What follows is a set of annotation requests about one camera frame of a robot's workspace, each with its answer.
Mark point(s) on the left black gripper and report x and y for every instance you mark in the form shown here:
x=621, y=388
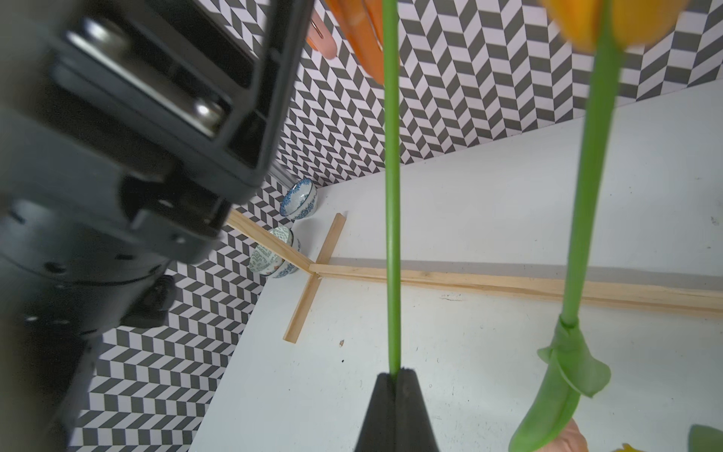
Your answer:
x=142, y=119

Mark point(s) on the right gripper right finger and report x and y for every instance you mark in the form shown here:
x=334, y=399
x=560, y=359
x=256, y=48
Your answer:
x=413, y=430

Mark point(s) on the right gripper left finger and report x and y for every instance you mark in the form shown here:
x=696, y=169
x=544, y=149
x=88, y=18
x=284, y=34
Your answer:
x=378, y=430

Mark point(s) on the yellow arched peg hanger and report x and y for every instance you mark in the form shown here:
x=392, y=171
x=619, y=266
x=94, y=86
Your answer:
x=361, y=34

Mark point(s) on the pink tulip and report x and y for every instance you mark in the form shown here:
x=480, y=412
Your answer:
x=572, y=370
x=391, y=62

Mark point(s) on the yellow tulip flower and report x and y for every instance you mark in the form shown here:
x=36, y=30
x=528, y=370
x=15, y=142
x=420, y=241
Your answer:
x=702, y=438

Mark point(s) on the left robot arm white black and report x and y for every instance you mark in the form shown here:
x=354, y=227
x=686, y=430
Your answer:
x=63, y=285

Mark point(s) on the blue white ceramic bowl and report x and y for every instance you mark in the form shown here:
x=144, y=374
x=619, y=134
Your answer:
x=300, y=201

